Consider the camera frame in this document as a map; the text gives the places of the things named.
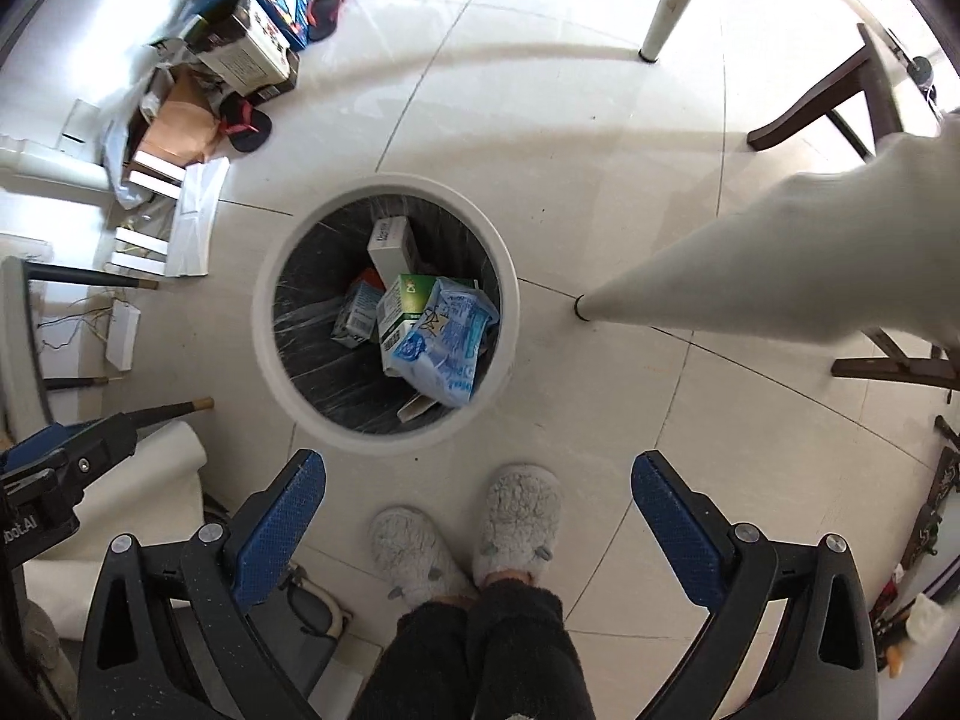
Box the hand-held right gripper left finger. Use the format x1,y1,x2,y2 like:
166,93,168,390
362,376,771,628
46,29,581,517
75,448,327,720

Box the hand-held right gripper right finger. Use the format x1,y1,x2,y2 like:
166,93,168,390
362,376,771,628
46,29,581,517
631,450,880,720

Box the thin wires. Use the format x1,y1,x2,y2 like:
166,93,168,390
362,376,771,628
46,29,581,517
37,296,113,350

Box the green white medicine box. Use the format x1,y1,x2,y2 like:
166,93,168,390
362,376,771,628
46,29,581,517
375,272,440,350

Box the white round trash bin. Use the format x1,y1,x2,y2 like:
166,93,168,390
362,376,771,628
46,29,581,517
251,174,520,455

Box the checkered dining table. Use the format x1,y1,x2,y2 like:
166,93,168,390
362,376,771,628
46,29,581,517
0,0,960,361

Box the person's dark fleece pants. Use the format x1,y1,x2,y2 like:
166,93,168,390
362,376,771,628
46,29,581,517
352,577,597,720

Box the black white box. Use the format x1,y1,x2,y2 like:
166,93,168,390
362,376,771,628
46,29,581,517
184,0,297,102

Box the blue plastic packet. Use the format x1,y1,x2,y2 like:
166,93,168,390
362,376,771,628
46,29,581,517
382,277,501,407

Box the small milk carton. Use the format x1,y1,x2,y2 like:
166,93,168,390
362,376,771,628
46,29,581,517
332,270,387,348

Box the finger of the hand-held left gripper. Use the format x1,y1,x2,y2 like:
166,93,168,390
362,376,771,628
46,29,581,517
52,411,140,485
0,424,70,475

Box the black red flip-flop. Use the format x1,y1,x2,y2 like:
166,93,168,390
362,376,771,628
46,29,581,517
304,0,350,42
219,94,271,153

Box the dark wooden chair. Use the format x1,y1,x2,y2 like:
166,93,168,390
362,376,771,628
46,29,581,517
746,22,960,398

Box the white plastic bag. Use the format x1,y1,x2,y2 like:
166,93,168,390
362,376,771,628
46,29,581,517
101,79,162,209

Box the brown cardboard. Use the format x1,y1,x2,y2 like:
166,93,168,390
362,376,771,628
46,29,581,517
131,64,226,166

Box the white paper bag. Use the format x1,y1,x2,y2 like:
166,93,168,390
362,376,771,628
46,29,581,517
165,157,230,276

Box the grey fluffy slipper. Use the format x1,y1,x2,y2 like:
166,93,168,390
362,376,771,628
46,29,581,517
472,463,565,587
367,508,473,601

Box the small white box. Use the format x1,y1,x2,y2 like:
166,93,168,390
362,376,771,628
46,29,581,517
105,300,141,370
124,150,188,200
109,229,170,275

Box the white printed box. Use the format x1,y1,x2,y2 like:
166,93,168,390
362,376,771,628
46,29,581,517
366,216,421,286

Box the white paper roll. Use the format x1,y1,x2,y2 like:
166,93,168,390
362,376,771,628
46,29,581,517
22,420,207,638

